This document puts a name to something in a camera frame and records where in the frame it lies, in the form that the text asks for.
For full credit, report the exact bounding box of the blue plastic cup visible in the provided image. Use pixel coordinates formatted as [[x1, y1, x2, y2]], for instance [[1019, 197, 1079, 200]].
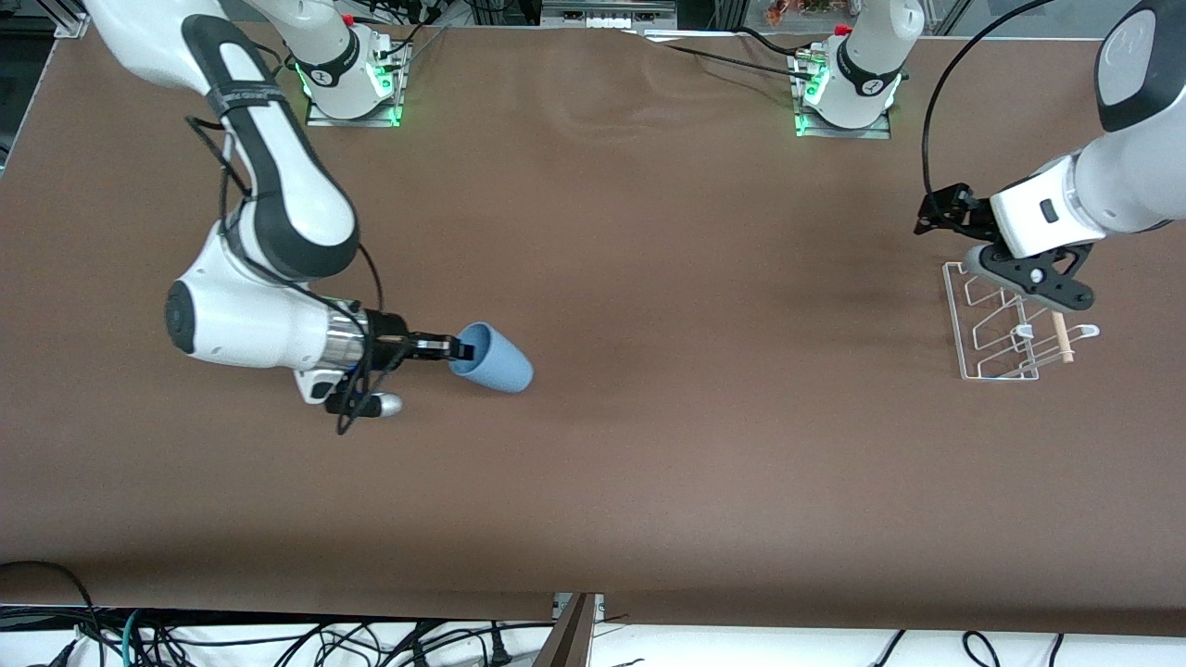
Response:
[[448, 321, 536, 394]]

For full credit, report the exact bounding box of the brown table cover sheet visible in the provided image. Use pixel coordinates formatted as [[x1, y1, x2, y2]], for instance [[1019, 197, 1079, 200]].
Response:
[[0, 23, 1186, 638]]

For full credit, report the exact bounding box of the orange background item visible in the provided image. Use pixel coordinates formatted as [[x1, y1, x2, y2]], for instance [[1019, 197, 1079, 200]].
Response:
[[767, 0, 835, 24]]

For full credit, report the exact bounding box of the brown wooden board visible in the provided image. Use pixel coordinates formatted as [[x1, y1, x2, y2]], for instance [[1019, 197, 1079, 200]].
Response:
[[531, 593, 597, 667]]

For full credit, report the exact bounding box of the grey power strip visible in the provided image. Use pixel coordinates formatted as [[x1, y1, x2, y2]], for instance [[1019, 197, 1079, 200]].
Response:
[[542, 0, 677, 29]]

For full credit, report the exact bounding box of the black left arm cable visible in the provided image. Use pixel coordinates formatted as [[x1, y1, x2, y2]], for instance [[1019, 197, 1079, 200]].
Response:
[[921, 0, 1057, 200]]

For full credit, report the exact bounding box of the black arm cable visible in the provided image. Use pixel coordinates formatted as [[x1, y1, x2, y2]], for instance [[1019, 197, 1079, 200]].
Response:
[[183, 113, 388, 436], [921, 0, 1057, 200]]

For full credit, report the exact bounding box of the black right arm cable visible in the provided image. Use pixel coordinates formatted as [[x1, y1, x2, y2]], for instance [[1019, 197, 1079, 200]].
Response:
[[183, 113, 388, 436]]

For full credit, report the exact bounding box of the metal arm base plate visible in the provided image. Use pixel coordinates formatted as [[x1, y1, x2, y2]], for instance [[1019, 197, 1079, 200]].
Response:
[[794, 51, 893, 140], [306, 42, 404, 129]]

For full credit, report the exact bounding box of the white wire cup rack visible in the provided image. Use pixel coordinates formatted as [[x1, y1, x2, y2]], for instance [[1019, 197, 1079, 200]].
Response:
[[942, 261, 1102, 382]]

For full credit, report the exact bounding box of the black cable on table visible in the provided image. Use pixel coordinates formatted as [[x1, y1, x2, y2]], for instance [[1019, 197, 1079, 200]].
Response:
[[735, 25, 809, 60], [660, 43, 809, 82]]

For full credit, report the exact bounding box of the black base cable bundle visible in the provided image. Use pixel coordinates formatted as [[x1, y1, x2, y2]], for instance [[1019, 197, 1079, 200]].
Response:
[[366, 7, 448, 70]]

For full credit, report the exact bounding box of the black floor cable tangle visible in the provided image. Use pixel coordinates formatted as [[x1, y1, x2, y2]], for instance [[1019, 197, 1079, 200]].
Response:
[[139, 619, 557, 667]]

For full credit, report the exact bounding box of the thick black floor cable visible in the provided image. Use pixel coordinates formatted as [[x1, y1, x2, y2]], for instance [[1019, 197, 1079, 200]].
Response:
[[0, 560, 95, 640]]

